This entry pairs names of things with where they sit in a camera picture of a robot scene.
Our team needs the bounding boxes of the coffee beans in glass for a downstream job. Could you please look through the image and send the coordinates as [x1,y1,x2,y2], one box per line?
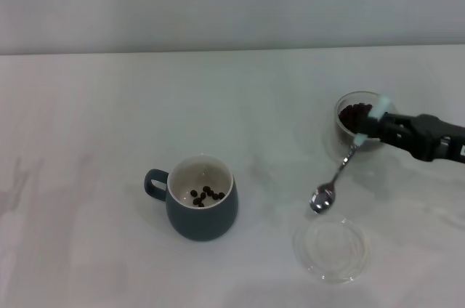
[336,102,375,149]

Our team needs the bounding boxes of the clear glass cup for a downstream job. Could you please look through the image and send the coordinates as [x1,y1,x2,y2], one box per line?
[333,91,399,159]

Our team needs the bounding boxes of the coffee beans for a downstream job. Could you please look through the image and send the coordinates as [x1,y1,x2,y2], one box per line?
[336,102,375,149]
[190,185,226,208]

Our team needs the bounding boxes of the clear glass saucer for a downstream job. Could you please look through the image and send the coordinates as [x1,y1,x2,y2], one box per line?
[322,122,386,166]

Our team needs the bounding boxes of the small clear glass dish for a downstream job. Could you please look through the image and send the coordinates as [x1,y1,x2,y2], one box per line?
[293,216,371,285]

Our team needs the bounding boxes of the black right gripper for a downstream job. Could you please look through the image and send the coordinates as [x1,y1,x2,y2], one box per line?
[363,113,465,163]

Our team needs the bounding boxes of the blue-handled metal spoon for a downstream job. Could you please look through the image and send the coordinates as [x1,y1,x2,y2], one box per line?
[308,94,394,214]

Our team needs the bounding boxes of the dark blue ceramic mug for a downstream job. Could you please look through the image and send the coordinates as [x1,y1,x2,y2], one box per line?
[144,155,240,242]

